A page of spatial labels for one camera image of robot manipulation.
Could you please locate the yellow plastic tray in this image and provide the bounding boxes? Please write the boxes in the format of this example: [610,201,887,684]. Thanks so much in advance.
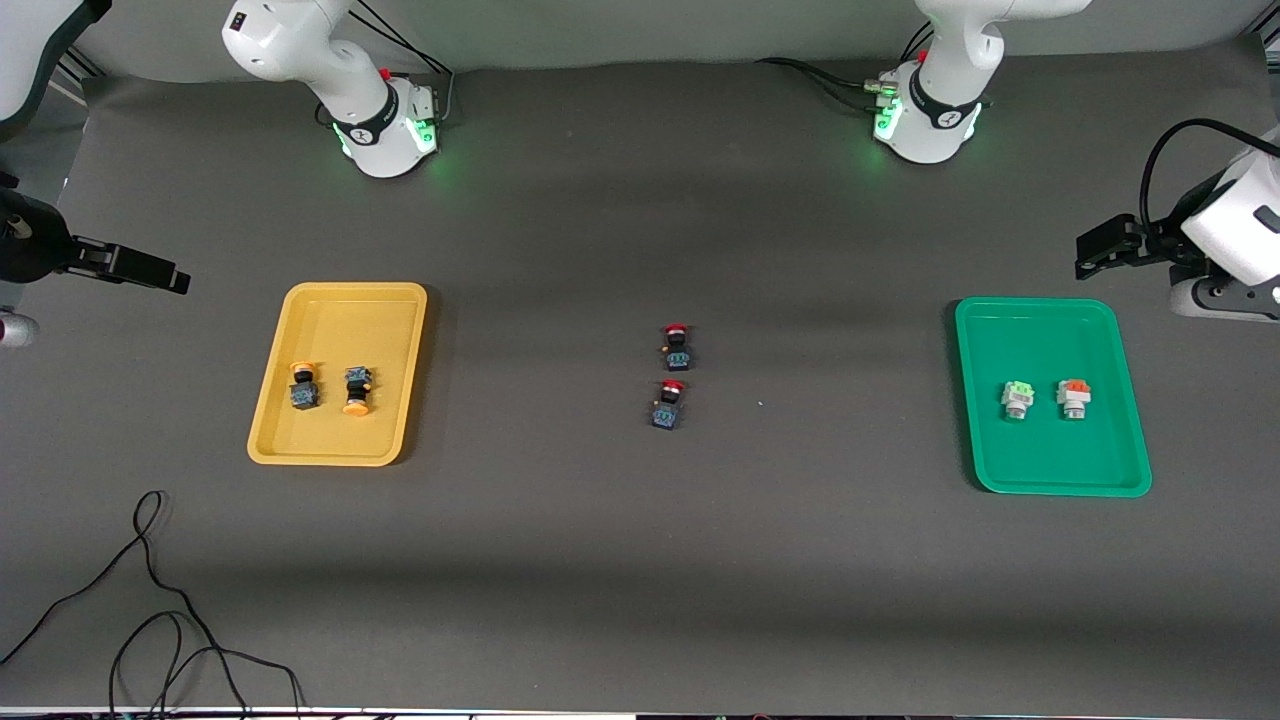
[247,282,428,468]

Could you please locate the green plastic tray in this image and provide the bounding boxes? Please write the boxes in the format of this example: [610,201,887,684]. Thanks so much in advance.
[955,297,1153,498]

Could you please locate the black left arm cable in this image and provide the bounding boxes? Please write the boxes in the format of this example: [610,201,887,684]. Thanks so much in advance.
[1140,117,1280,233]

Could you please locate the grey metal frame rail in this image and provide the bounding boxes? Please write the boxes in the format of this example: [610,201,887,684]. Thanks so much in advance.
[50,50,103,103]

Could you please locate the thin black loose cable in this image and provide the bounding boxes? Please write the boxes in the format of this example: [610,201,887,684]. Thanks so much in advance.
[0,490,306,720]

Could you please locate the black left arm base cables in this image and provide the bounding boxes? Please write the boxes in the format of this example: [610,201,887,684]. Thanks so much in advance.
[755,20,936,113]

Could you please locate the black arm base cables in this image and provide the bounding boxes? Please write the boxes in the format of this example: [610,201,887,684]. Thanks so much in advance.
[350,0,458,128]
[755,20,936,113]

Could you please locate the black right arm base cables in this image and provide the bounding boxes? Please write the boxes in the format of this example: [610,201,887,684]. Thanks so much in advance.
[350,0,458,128]

